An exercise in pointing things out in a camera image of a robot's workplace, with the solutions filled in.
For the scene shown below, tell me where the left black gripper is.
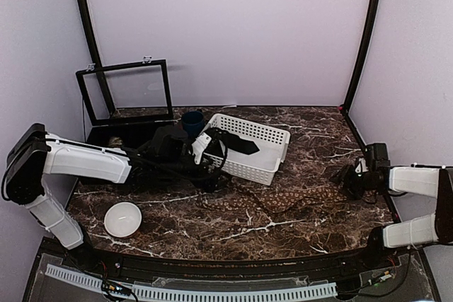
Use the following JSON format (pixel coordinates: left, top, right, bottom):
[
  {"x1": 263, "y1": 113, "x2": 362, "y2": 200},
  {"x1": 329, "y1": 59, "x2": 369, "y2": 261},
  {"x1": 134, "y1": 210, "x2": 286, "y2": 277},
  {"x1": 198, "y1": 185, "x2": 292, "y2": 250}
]
[{"x1": 159, "y1": 153, "x2": 231, "y2": 192}]

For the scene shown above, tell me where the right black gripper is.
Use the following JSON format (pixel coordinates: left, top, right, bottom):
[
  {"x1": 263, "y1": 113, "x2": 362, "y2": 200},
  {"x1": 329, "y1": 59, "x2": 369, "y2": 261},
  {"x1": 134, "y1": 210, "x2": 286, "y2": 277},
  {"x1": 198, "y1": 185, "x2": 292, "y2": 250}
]
[{"x1": 330, "y1": 165, "x2": 378, "y2": 201}]

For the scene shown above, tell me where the brown floral patterned tie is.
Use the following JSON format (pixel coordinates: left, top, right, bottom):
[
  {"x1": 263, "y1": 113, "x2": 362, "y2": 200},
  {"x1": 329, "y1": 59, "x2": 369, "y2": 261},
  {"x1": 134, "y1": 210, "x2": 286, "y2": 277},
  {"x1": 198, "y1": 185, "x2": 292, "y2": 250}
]
[{"x1": 196, "y1": 185, "x2": 351, "y2": 215}]

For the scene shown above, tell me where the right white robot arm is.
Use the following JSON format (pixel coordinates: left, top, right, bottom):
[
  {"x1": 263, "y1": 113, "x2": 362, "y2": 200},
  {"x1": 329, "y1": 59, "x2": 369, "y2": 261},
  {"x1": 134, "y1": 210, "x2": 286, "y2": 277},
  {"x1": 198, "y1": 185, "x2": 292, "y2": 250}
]
[{"x1": 331, "y1": 143, "x2": 452, "y2": 269}]

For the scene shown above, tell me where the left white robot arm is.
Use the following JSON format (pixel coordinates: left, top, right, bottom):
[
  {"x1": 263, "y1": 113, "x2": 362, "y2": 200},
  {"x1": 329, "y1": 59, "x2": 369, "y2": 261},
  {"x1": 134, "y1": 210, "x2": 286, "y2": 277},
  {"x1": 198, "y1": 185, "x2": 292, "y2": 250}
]
[{"x1": 1, "y1": 124, "x2": 226, "y2": 271}]

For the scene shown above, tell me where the dark blue mug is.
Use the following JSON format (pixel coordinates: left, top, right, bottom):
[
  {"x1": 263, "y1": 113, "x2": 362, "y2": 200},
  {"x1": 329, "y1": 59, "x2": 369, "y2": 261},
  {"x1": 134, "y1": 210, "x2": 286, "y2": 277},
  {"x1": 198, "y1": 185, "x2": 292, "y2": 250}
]
[{"x1": 181, "y1": 110, "x2": 205, "y2": 138}]

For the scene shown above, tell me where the rolled tie in box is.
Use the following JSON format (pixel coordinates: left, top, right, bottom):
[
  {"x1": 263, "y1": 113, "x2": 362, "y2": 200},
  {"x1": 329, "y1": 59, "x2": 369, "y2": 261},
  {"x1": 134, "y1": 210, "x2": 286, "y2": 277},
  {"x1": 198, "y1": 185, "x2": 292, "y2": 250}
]
[{"x1": 108, "y1": 137, "x2": 124, "y2": 149}]

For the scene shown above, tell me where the black tie in basket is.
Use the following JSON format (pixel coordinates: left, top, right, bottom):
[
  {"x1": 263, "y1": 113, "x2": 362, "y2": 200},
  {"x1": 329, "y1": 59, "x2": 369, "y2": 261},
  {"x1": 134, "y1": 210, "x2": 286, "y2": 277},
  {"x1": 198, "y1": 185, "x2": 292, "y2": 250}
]
[{"x1": 205, "y1": 127, "x2": 260, "y2": 157}]

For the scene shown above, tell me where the black glass-lid display box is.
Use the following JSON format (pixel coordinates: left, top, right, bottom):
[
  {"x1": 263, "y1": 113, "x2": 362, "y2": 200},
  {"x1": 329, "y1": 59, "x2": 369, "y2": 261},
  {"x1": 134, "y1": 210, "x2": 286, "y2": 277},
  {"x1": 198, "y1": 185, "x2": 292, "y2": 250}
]
[{"x1": 76, "y1": 57, "x2": 174, "y2": 149}]

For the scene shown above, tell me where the white bowl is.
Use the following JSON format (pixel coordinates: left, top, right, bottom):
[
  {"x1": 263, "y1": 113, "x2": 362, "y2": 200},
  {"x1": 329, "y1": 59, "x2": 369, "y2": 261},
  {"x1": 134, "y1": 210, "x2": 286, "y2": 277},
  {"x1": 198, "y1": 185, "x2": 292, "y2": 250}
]
[{"x1": 103, "y1": 202, "x2": 142, "y2": 238}]

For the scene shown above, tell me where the white perforated plastic basket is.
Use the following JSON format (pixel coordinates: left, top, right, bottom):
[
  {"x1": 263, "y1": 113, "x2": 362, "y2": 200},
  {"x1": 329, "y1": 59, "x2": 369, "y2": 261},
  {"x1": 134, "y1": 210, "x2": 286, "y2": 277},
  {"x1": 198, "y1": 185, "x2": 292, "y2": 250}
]
[{"x1": 192, "y1": 114, "x2": 291, "y2": 186}]

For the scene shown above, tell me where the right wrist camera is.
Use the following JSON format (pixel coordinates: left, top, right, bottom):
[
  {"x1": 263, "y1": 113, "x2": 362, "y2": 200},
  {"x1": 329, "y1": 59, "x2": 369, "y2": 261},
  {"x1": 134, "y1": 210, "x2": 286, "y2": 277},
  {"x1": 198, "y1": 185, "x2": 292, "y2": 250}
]
[{"x1": 355, "y1": 158, "x2": 369, "y2": 175}]

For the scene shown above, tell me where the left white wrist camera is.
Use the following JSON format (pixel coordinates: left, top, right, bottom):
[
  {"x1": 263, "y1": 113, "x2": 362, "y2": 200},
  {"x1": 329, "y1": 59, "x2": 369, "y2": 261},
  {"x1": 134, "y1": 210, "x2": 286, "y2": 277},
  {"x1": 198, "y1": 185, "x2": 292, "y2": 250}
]
[{"x1": 192, "y1": 132, "x2": 212, "y2": 165}]

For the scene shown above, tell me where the white slotted cable duct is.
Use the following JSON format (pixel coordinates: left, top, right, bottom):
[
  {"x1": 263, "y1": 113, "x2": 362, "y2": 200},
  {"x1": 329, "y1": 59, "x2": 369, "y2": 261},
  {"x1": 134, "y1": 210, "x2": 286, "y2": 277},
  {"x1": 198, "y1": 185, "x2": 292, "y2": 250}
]
[{"x1": 45, "y1": 265, "x2": 338, "y2": 301}]

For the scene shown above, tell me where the black curved front rail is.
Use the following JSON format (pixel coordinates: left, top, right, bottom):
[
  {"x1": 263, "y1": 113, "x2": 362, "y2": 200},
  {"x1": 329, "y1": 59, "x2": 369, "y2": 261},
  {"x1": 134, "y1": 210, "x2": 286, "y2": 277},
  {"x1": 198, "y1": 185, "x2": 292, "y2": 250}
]
[{"x1": 65, "y1": 230, "x2": 401, "y2": 281}]

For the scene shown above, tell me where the left black frame post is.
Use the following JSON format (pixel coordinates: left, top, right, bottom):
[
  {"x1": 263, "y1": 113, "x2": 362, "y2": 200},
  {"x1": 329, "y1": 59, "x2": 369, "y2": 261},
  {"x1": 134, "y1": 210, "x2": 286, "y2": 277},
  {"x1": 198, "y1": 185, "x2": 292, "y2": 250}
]
[{"x1": 77, "y1": 0, "x2": 115, "y2": 115}]

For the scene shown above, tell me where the black frame post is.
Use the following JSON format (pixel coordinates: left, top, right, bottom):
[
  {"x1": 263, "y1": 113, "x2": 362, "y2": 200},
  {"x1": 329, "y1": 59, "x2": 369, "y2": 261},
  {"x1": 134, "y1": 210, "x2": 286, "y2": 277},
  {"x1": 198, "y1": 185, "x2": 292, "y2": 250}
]
[
  {"x1": 77, "y1": 0, "x2": 115, "y2": 115},
  {"x1": 340, "y1": 0, "x2": 379, "y2": 116}
]

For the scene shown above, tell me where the right black frame post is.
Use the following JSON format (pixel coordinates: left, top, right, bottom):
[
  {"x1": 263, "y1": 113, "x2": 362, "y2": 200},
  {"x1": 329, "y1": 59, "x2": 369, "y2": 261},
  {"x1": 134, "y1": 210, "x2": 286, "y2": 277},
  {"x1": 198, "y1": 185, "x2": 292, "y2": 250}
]
[{"x1": 340, "y1": 0, "x2": 379, "y2": 116}]

